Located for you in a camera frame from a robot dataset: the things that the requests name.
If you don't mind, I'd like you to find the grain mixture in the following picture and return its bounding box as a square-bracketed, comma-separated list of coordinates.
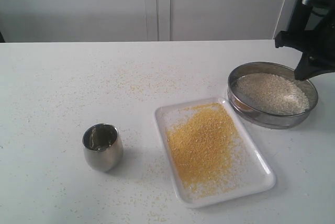
[237, 73, 309, 116]

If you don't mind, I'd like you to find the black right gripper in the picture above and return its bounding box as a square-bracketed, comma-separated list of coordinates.
[274, 9, 334, 81]

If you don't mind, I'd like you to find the white square plastic tray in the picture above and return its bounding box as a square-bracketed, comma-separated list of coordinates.
[154, 97, 276, 208]

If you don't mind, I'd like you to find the stainless steel cup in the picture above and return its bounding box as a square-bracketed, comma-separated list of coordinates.
[82, 123, 124, 172]

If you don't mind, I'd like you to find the yellow millet pile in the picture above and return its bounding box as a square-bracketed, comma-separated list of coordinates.
[164, 103, 241, 197]

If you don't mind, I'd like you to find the white cabinet behind table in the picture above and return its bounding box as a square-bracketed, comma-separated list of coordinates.
[1, 0, 296, 42]

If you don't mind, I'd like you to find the round steel mesh sieve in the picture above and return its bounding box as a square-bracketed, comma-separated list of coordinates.
[227, 62, 318, 129]

